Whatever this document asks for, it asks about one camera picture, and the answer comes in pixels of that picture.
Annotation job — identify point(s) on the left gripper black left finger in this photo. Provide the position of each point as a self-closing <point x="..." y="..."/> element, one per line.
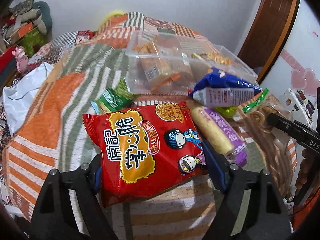
<point x="53" y="216"/>

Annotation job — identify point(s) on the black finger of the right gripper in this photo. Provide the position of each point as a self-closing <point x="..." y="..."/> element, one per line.
<point x="294" y="129"/>

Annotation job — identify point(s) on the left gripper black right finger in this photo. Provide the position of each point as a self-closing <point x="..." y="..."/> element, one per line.
<point x="266" y="216"/>

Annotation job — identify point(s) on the purple egg roll pack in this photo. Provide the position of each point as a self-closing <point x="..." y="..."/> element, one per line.
<point x="219" y="133"/>

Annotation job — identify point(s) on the blue white snack bag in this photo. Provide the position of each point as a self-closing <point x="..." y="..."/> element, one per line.
<point x="221" y="89"/>

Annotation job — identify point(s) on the red instant noodle snack bag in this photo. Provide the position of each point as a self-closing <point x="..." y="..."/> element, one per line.
<point x="145" y="150"/>

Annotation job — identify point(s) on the gold candy pack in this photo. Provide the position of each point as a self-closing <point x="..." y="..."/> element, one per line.
<point x="211" y="56"/>

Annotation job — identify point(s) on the green pea snack bag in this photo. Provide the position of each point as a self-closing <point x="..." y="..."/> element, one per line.
<point x="114" y="99"/>

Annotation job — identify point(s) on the fried dough twists bag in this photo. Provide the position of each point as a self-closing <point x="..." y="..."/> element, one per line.
<point x="164" y="75"/>

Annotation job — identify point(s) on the round cookies clear bag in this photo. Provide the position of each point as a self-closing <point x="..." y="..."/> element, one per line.
<point x="148" y="48"/>

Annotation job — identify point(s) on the green edged clear chips bag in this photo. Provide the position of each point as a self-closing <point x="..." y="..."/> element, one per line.
<point x="278" y="148"/>

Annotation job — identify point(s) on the person's right hand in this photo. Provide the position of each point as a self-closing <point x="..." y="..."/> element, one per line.
<point x="305" y="167"/>

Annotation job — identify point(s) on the white wardrobe with stickers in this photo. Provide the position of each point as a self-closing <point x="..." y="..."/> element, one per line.
<point x="297" y="66"/>

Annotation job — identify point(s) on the striped patchwork bedspread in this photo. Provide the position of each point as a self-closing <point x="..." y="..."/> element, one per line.
<point x="53" y="136"/>

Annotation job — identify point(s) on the white shirt on bed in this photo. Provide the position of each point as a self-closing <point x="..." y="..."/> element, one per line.
<point x="18" y="99"/>

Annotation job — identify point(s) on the brown wooden door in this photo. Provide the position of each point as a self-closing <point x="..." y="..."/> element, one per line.
<point x="268" y="34"/>

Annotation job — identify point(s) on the pink plush toy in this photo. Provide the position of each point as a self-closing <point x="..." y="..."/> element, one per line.
<point x="21" y="59"/>

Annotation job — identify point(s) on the checkered patchwork quilt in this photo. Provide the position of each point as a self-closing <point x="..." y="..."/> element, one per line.
<point x="54" y="50"/>

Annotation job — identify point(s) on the red flat box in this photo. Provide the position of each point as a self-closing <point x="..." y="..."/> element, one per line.
<point x="6" y="57"/>

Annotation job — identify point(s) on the clear plastic storage bin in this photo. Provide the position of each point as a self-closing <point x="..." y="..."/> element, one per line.
<point x="171" y="46"/>

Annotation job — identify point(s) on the green fabric box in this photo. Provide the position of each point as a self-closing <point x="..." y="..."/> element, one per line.
<point x="32" y="42"/>

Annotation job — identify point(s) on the orange cardboard box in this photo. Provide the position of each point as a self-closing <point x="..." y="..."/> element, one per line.
<point x="19" y="33"/>

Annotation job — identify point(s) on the grey green stuffed cushion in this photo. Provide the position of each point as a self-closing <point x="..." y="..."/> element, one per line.
<point x="38" y="13"/>

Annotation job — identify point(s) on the yellow hoop behind bed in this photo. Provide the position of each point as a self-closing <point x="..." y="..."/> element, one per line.
<point x="112" y="14"/>

